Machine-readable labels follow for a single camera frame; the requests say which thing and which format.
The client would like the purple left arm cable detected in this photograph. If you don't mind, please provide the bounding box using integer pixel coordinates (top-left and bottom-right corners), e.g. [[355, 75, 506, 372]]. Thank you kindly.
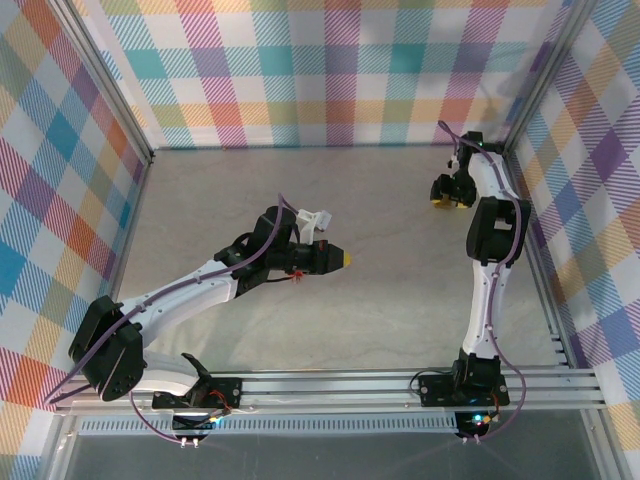
[[43, 193, 306, 445]]

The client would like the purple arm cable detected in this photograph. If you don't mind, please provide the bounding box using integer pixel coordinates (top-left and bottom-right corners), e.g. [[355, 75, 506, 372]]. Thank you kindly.
[[437, 119, 532, 445], [43, 193, 306, 445]]

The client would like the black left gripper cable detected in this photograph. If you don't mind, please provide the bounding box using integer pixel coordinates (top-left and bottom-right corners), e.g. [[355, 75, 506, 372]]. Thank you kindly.
[[263, 269, 307, 286]]

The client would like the aluminium side rail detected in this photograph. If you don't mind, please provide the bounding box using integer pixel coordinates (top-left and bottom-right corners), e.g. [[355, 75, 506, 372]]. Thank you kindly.
[[497, 144, 581, 371], [82, 159, 154, 321]]

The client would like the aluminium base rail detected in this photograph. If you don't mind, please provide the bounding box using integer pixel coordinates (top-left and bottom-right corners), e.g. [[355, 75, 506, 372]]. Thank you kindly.
[[54, 368, 604, 414]]

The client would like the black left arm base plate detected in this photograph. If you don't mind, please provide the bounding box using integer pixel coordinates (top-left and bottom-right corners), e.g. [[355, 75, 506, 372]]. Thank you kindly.
[[197, 377, 245, 410]]

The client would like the aluminium frame post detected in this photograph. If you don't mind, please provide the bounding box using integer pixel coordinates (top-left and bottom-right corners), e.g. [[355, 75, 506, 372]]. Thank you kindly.
[[47, 0, 156, 166], [497, 0, 596, 156]]

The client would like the perforated grey cable duct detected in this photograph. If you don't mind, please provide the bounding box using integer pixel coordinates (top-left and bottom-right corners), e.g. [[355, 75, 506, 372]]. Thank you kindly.
[[79, 416, 461, 437]]

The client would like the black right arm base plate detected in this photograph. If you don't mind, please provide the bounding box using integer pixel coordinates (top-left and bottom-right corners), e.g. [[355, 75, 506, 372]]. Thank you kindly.
[[417, 373, 511, 407]]

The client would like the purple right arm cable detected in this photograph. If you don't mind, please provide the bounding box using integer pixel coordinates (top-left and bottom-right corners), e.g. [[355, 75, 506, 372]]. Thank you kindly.
[[437, 119, 532, 445]]

